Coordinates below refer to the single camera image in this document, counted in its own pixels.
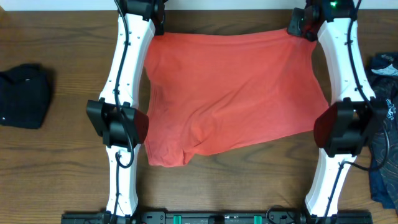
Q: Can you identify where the red orange t-shirt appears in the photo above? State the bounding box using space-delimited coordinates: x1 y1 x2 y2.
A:
144 29 328 167

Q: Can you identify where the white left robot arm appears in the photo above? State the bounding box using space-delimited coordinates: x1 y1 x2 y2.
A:
86 0 165 223

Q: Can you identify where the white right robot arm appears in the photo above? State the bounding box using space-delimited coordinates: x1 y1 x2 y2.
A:
287 0 387 223

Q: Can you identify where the dark patterned garment pile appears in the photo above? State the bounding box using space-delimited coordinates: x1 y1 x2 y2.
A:
366 52 397 210

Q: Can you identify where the folded black garment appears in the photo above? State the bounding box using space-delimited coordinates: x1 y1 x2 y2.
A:
1 63 52 129

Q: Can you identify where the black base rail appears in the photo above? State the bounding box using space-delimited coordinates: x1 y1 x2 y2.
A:
60 210 373 224

